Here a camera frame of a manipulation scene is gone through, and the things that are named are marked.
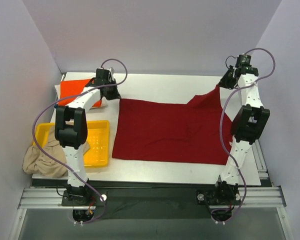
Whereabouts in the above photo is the dark red t shirt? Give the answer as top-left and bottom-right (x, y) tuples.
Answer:
(112, 86), (228, 165)

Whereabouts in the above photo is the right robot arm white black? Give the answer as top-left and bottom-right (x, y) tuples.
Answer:
(211, 54), (270, 204)

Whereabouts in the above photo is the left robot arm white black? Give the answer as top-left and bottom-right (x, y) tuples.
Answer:
(54, 67), (121, 206)

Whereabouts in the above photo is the folded orange t shirt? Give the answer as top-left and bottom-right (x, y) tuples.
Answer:
(55, 79), (103, 108)

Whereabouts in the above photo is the folded cream t shirt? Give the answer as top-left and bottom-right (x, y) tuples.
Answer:
(54, 72), (107, 108)

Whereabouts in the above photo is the yellow plastic tray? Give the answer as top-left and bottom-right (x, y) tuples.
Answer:
(35, 120), (110, 168)

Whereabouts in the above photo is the crumpled beige t shirt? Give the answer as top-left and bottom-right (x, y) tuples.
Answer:
(22, 124), (91, 179)

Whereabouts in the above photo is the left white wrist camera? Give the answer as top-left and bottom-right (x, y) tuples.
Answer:
(108, 67), (115, 75)

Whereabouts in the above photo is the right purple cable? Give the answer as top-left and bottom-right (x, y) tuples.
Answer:
(211, 47), (277, 223)

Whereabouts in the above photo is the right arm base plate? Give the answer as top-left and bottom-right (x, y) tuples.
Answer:
(195, 189), (241, 206)

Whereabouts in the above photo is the aluminium frame rail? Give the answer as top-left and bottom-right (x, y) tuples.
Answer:
(18, 187), (287, 209)

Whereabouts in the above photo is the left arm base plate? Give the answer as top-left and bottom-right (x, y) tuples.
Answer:
(61, 190), (105, 207)

